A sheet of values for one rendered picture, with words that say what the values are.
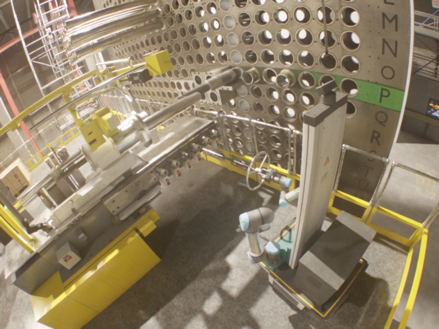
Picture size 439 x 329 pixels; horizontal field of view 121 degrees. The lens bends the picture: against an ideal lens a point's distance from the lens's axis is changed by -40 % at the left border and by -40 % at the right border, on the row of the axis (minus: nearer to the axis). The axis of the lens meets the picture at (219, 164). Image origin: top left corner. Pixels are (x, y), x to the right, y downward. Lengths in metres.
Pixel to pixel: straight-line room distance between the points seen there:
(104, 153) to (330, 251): 2.12
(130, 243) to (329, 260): 1.81
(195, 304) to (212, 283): 0.29
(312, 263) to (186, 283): 1.46
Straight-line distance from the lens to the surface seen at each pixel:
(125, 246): 2.25
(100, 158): 2.17
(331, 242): 1.56
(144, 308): 2.55
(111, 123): 1.63
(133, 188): 2.38
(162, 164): 2.46
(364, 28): 2.56
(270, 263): 1.84
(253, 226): 1.38
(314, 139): 0.90
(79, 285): 2.41
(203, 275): 2.41
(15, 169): 7.55
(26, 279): 2.84
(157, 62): 1.28
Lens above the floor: 2.16
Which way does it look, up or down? 38 degrees down
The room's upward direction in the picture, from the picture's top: 14 degrees counter-clockwise
